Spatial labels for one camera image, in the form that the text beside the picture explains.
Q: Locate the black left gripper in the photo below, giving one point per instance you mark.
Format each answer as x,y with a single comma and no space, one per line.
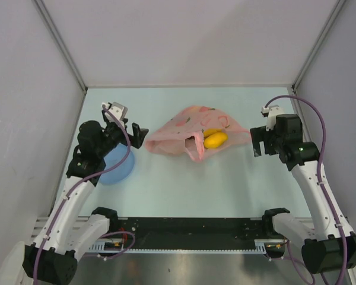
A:
138,135

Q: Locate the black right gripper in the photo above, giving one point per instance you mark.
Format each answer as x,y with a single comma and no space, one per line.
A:
260,134

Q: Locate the blue plastic bowl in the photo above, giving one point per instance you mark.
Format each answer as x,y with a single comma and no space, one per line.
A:
122,171

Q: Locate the yellow fake mango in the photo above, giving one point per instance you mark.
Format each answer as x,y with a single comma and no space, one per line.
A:
215,140

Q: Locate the pink plastic bag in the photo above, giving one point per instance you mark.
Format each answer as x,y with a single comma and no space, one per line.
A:
184,133

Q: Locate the yellow fake pear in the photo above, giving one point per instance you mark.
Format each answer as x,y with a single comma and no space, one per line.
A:
210,132

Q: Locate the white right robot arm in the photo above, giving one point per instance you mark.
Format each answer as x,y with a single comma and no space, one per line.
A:
331,243

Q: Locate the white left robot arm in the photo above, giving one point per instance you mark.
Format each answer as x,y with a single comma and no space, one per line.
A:
54,254

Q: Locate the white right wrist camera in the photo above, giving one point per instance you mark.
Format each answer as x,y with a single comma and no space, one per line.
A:
271,112

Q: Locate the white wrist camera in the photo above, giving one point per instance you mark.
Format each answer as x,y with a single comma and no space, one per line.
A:
271,112
116,110

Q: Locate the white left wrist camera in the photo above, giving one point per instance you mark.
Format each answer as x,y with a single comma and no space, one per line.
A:
116,110

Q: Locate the white slotted cable duct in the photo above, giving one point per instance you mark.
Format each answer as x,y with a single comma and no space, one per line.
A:
104,246

